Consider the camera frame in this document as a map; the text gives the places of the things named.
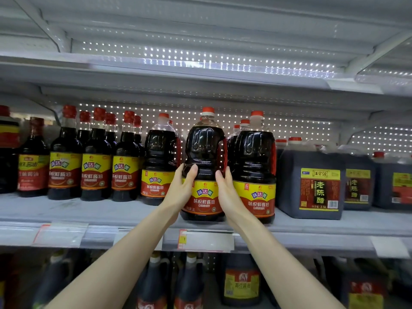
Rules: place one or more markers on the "person's right hand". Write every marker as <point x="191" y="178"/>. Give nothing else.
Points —
<point x="235" y="206"/>

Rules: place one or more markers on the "person's left hand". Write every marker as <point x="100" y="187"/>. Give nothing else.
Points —
<point x="180" y="196"/>

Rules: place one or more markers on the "white metal store shelving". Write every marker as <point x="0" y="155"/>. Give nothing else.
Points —
<point x="64" y="212"/>

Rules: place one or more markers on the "rice vinegar jug green label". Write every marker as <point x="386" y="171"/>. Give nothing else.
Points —
<point x="51" y="280"/>

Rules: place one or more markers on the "square soy sauce jug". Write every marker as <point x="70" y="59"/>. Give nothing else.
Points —
<point x="365" y="289"/>

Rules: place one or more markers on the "person's right forearm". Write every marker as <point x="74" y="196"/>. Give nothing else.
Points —
<point x="289" y="273"/>

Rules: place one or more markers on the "person's left forearm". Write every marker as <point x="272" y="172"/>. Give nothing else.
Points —
<point x="122" y="270"/>

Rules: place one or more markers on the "row of dark red-capped bottles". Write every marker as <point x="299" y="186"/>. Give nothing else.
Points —
<point x="158" y="157"/>

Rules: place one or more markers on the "black jug brown gold label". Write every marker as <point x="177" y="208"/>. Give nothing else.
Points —
<point x="359" y="183"/>

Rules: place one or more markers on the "black jug orange label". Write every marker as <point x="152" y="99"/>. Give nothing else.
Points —
<point x="394" y="186"/>

